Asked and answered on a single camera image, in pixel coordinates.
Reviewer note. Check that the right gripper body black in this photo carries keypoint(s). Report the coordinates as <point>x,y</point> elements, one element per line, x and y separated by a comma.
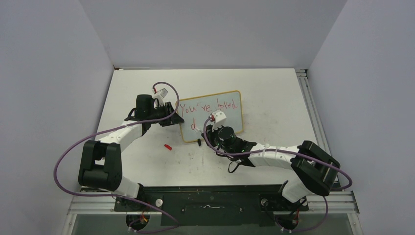
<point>215,140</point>

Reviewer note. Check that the yellow framed whiteboard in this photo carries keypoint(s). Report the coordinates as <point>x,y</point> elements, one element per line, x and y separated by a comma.
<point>196,110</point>

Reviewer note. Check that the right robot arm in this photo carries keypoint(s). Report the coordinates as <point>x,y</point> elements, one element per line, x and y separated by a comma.
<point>315,170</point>

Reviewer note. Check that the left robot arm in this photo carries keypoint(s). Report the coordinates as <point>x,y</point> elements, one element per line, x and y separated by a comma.
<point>101,163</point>

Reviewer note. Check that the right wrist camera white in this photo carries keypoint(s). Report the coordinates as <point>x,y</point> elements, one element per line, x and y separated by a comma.
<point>218,119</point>

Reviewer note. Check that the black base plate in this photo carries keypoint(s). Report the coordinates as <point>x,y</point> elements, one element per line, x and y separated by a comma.
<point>222,205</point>

